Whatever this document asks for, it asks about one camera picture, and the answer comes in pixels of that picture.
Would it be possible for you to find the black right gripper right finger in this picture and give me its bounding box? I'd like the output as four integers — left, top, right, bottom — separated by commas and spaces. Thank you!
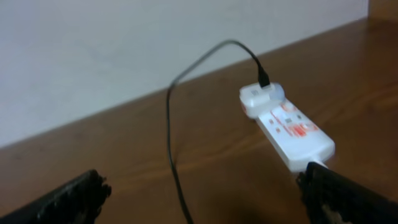
296, 162, 397, 223

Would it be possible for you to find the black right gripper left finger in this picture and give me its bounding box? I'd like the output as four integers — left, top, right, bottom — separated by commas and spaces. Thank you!
1, 169, 111, 224

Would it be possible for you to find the black charging cable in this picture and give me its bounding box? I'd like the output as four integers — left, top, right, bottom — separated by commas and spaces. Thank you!
165, 39, 271, 224

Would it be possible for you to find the white USB charger adapter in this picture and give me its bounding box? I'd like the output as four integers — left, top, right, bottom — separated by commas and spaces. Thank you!
239, 83, 285, 119

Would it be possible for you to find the white power strip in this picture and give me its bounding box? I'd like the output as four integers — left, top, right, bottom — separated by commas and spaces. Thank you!
256, 100, 335, 173

